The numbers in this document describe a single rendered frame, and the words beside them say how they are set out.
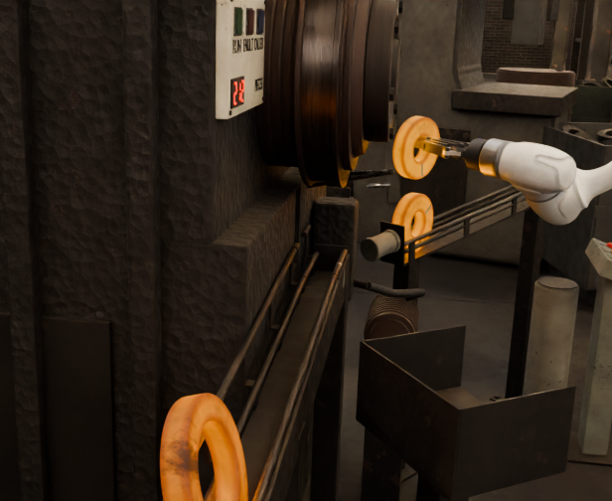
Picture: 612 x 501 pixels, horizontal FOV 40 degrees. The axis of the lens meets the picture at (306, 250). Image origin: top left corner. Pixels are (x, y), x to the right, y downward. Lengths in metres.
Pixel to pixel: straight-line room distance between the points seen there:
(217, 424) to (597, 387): 1.69
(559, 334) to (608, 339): 0.15
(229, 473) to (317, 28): 0.78
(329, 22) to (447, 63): 2.89
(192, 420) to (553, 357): 1.65
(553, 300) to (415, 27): 2.29
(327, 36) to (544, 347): 1.28
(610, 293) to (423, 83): 2.18
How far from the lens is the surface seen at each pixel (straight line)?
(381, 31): 1.58
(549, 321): 2.44
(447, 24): 4.37
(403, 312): 2.08
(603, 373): 2.57
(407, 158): 2.11
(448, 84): 4.37
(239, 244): 1.30
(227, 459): 1.08
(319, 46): 1.49
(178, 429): 0.95
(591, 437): 2.65
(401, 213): 2.13
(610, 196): 3.77
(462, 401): 1.45
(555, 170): 1.93
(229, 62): 1.27
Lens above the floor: 1.21
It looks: 15 degrees down
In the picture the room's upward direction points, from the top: 2 degrees clockwise
